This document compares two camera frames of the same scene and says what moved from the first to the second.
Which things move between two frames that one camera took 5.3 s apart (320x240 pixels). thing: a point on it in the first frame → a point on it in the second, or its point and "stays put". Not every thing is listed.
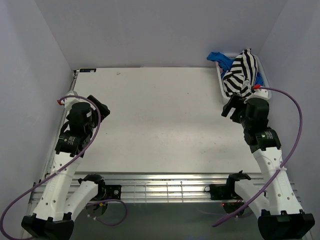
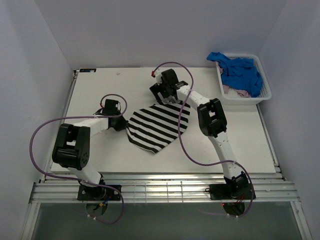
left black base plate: [108, 192] stays put
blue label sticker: [87, 70] stays put
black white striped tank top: [242, 75] → [152, 127]
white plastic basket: [264, 77] stays put
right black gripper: [235, 102] → [156, 89]
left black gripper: [104, 111] → [123, 125]
